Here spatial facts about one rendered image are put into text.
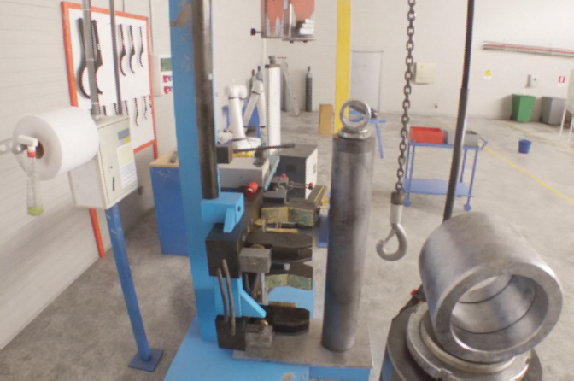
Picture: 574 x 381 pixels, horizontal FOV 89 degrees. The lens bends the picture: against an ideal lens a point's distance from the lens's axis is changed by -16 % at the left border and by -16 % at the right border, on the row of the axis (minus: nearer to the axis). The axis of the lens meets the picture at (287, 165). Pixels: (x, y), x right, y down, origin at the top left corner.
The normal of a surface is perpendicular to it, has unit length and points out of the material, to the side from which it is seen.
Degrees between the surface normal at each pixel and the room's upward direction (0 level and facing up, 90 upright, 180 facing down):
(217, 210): 90
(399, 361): 0
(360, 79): 90
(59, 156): 90
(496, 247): 8
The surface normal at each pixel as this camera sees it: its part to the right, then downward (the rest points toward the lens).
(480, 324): -0.14, -0.95
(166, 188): -0.11, 0.30
